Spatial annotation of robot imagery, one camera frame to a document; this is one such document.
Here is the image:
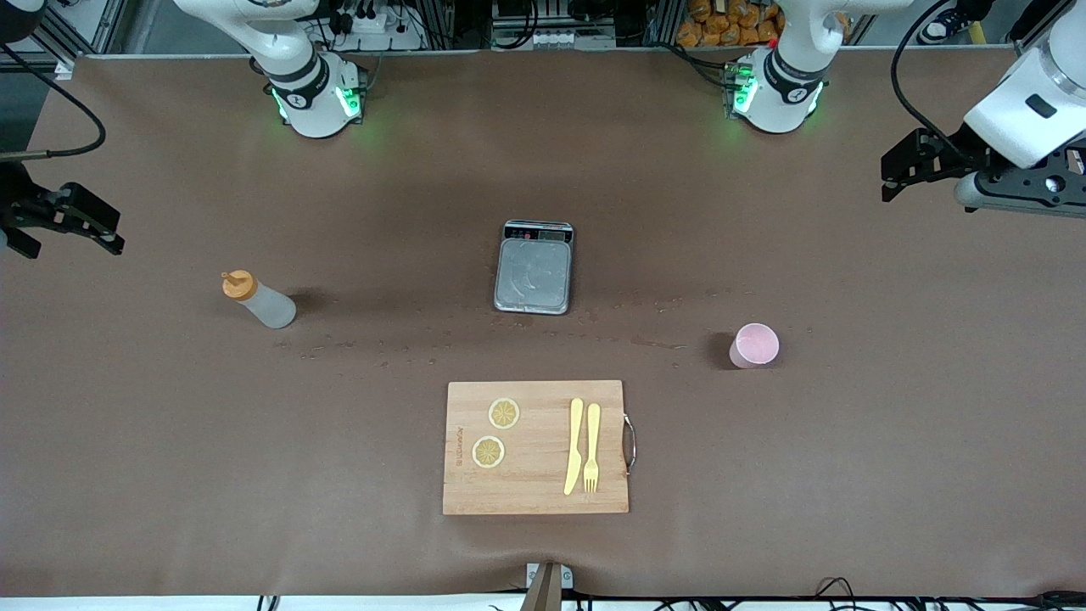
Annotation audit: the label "clear sauce bottle orange cap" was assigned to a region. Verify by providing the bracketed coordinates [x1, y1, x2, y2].
[222, 270, 298, 330]

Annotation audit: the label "pink plastic cup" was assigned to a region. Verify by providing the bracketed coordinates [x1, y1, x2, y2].
[729, 322, 780, 370]

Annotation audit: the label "orange snack bags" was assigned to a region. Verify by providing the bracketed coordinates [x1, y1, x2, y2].
[676, 0, 786, 48]

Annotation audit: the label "brown table cover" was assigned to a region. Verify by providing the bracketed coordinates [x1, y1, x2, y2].
[0, 47, 1086, 599]

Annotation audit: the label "white power strip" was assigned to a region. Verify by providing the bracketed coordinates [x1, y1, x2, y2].
[335, 8, 425, 52]

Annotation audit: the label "silver digital kitchen scale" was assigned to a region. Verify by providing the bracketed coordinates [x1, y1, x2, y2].
[493, 220, 575, 316]

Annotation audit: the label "yellow plastic fork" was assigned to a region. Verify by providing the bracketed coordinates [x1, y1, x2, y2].
[583, 403, 602, 495]

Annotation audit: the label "yellow plastic knife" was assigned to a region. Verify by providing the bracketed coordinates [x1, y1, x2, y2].
[563, 397, 585, 496]

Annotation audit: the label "wooden cutting board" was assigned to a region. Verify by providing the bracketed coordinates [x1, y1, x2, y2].
[442, 379, 637, 516]

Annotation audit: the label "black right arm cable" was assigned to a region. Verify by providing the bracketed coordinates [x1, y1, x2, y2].
[0, 42, 106, 162]

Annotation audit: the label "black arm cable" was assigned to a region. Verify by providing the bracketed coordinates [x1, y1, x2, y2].
[890, 0, 977, 162]
[0, 42, 106, 162]

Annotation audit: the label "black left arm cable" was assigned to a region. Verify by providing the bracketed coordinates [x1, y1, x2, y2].
[890, 0, 977, 162]

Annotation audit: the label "black cables at table edge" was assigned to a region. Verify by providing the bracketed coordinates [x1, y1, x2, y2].
[798, 577, 1086, 611]

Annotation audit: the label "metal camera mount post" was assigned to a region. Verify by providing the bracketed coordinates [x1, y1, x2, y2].
[519, 562, 574, 611]

